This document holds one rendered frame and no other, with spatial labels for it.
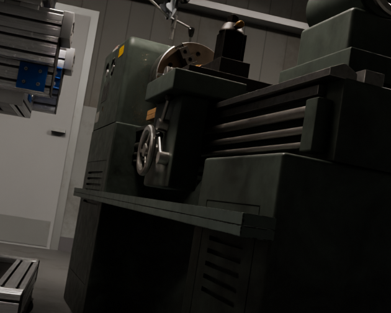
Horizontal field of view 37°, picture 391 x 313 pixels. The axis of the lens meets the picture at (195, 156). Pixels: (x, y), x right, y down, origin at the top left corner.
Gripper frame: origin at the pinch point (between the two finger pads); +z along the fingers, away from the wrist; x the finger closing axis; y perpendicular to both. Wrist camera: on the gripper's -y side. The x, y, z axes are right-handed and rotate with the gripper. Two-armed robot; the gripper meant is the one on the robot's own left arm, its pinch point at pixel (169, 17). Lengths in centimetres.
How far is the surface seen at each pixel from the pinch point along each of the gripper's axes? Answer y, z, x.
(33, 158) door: -107, 64, -253
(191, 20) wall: -201, -92, -187
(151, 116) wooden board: 24, 52, 27
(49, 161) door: -118, 63, -244
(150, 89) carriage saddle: 54, 50, 57
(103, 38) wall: -140, -56, -233
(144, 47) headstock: 12.1, 18.6, 1.5
